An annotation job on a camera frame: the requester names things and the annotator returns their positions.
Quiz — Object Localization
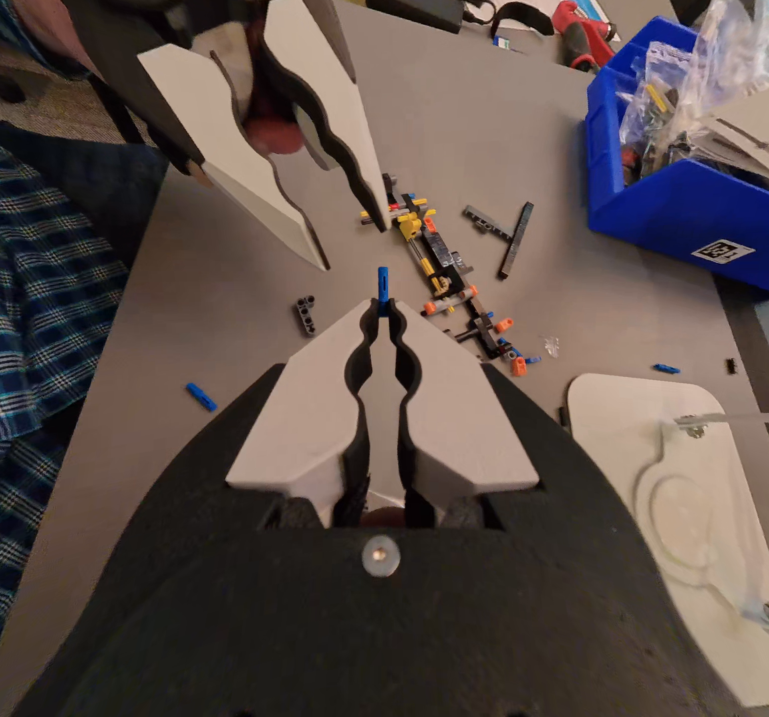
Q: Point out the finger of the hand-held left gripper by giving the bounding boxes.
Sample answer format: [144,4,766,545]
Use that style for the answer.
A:
[260,0,389,234]
[137,43,331,273]

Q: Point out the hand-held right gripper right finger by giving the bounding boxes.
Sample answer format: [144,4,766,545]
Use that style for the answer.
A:
[389,298,541,528]

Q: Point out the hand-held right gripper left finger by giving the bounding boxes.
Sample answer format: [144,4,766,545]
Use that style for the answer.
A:
[225,298,374,528]

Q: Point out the dark grey L-shaped lego beam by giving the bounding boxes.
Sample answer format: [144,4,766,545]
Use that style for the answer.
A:
[293,295,319,338]

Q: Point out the lego chassis assembly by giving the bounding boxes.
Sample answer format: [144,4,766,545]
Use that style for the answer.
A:
[359,173,517,364]

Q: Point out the person's left forearm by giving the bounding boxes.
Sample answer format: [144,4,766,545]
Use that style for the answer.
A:
[0,0,43,69]

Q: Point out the long black lego beam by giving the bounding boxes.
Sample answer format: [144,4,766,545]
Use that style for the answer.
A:
[497,202,534,281]

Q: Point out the bags of lego parts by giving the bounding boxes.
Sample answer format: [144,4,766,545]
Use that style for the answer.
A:
[619,0,769,180]

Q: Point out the person's left hand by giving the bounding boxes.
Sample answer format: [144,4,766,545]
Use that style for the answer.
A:
[3,0,92,73]

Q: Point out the person's dark pants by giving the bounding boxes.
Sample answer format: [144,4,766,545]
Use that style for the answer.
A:
[0,123,169,261]

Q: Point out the white book stand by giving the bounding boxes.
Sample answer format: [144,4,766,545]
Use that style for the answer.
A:
[566,373,769,709]

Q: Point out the person's plaid shirt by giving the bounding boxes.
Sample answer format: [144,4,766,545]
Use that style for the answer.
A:
[0,147,130,628]

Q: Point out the small red object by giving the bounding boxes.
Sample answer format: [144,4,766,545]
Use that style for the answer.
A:
[552,0,621,74]

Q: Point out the blue storage bin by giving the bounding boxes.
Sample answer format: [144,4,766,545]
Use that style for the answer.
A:
[586,16,769,291]

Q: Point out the instruction book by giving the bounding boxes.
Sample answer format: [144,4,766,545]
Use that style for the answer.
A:
[697,95,769,179]

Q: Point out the black strap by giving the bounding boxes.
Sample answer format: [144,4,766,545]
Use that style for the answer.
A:
[489,1,556,39]

